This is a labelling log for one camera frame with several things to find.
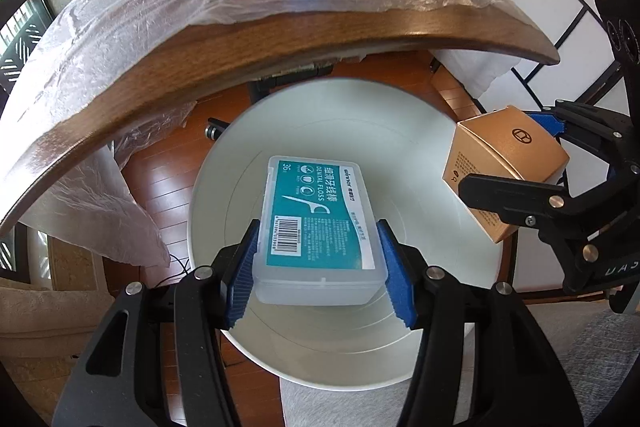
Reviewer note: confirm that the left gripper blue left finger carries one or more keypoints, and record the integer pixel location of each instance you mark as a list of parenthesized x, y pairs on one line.
[(239, 274)]

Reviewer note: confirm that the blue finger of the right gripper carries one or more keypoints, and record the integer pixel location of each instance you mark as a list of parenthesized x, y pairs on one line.
[(552, 124)]

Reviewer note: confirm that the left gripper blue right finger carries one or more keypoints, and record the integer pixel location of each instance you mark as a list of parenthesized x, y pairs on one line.
[(399, 285)]

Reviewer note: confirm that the gold cardboard box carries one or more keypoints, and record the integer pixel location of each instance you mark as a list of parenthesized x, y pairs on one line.
[(506, 143)]

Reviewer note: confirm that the clear dental floss box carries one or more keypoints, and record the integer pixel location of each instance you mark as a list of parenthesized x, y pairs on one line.
[(318, 244)]

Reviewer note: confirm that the white trash bin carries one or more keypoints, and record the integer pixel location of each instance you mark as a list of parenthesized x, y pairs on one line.
[(401, 145)]

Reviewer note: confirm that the wooden dining table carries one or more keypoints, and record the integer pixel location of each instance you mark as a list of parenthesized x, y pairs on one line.
[(203, 59)]

